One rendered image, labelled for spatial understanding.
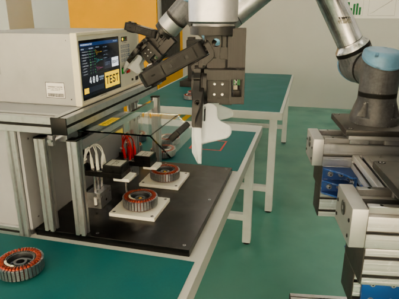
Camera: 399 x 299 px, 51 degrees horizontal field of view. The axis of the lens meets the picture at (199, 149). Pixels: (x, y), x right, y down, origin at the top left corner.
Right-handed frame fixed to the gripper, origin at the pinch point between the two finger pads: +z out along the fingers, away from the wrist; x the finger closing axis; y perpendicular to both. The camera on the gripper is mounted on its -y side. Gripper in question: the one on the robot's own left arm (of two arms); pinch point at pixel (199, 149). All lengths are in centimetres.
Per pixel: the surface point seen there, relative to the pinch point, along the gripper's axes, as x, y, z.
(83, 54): 50, -38, -11
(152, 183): 71, -24, 37
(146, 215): 46, -21, 37
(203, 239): 39, -3, 41
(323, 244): 167, 61, 115
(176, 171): 75, -16, 34
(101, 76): 59, -36, -3
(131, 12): 419, -120, -22
